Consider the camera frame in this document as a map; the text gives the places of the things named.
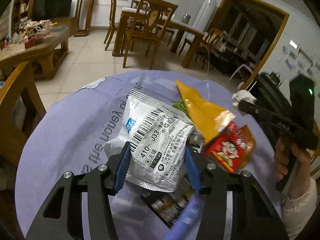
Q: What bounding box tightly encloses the white tissue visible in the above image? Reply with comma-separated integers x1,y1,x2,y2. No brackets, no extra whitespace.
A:
232,90,257,116

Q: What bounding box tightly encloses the red milk carton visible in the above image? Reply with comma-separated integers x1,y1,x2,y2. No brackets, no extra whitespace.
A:
204,122,256,173

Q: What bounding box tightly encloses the silver foil package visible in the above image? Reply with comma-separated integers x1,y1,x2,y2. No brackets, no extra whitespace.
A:
103,90,205,192

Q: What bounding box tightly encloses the person's right hand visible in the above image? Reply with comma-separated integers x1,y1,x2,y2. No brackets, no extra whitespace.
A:
274,135,311,199

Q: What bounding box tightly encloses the black piano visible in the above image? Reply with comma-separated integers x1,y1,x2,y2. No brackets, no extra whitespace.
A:
250,72,291,113

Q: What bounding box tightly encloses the black barcode wrapper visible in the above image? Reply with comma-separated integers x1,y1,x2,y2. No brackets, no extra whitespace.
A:
141,176,194,228

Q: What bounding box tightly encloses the yellow snack bag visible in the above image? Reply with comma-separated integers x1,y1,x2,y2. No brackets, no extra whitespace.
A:
176,80,236,145

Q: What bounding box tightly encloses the lilac tablecloth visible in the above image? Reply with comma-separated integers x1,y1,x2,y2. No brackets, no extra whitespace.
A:
15,70,283,239

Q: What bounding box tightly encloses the wooden armchair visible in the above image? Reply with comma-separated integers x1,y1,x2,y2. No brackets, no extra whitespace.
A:
1,62,46,166

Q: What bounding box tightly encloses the wooden chair far right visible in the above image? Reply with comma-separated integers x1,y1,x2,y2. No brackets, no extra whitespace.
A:
195,28,223,64

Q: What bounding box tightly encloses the white standing air conditioner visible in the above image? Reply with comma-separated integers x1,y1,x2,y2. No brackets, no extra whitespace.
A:
192,0,216,31

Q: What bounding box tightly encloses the metal kettle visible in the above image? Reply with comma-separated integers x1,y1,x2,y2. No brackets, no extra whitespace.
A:
181,14,190,24

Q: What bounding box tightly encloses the wooden coffee table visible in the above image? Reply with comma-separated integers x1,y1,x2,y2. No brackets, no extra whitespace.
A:
1,25,69,80

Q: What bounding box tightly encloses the wooden dining chair front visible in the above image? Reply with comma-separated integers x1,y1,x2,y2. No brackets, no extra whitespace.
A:
123,0,178,69

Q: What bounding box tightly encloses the tall wooden side stand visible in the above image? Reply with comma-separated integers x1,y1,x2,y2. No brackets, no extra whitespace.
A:
73,0,95,37

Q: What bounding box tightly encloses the wooden dining table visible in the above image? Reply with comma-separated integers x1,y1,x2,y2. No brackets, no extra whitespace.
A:
112,7,206,68

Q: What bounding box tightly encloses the black television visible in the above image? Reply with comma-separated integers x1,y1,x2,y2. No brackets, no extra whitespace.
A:
31,0,72,21

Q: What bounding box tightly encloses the wooden bookshelf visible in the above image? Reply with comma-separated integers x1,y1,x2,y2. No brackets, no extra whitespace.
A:
11,0,35,34

